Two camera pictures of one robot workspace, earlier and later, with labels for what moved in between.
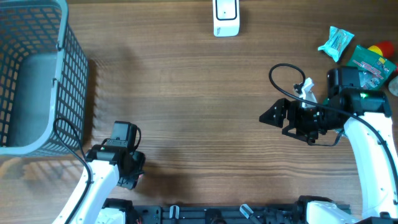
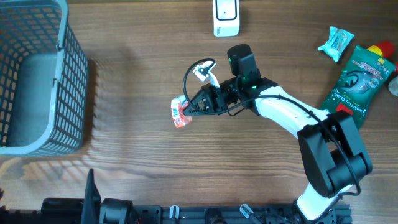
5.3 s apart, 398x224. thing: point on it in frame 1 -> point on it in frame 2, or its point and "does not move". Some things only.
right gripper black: x=295 y=107 -> x=212 y=97
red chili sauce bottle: x=385 y=48 does not move
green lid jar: x=393 y=86 does not move
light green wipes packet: x=337 y=41 does not move
